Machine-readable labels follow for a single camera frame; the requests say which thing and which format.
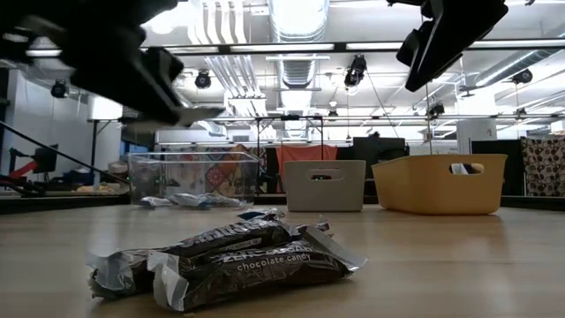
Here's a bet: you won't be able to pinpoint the black monitor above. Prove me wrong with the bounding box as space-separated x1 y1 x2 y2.
351 135 411 178

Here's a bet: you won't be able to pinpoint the thin vertical rod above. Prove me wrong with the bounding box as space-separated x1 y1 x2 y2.
424 83 432 155

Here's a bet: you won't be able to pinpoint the colourful patchwork quilt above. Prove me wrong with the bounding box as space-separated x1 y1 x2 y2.
161 143 271 195

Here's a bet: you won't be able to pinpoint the black monitor on arm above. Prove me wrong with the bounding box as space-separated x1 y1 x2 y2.
32 144 59 174

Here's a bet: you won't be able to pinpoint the red bar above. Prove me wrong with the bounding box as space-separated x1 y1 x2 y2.
7 160 40 181

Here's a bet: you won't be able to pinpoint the black aluminium table frame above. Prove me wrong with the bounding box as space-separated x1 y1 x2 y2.
0 193 565 216

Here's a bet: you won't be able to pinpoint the yellow plastic basket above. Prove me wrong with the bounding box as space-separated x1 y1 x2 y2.
370 153 509 216

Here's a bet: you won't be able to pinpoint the black panel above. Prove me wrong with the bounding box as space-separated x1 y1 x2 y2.
471 139 525 196

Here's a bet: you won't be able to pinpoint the brown white dotted cloth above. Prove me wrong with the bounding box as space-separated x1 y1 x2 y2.
520 135 565 198

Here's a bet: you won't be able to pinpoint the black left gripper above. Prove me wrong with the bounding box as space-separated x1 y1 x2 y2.
61 26 186 125

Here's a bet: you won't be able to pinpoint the orange red cloth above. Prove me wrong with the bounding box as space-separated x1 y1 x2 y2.
275 144 339 194

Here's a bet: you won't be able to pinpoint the blue white candy bar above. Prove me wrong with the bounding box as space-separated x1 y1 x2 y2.
139 196 173 208
200 193 230 208
237 207 288 223
169 193 208 208
220 196 248 209

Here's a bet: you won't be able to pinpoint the silver ventilation duct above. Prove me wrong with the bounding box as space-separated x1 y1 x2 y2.
267 0 331 140

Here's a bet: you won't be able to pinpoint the black backdrop stand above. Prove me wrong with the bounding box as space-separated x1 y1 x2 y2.
87 113 565 195

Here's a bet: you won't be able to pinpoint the blue box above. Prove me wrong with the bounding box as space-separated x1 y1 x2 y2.
61 170 94 186

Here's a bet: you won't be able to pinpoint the grey plastic basket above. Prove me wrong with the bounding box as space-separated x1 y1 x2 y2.
283 159 367 213

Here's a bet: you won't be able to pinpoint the white box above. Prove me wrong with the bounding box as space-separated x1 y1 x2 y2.
87 94 125 122

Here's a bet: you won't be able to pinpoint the white ceiling pipes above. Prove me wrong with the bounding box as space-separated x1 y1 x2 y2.
187 0 270 118

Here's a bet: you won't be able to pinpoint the black overhead light bar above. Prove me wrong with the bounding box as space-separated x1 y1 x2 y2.
24 40 565 58

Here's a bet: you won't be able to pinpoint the black slanted bar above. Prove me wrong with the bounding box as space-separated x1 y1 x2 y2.
0 119 132 185

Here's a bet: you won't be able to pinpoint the clear plastic bin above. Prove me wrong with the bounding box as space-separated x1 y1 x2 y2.
126 151 261 209

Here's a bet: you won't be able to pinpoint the white column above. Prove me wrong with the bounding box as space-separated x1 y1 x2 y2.
456 117 499 155

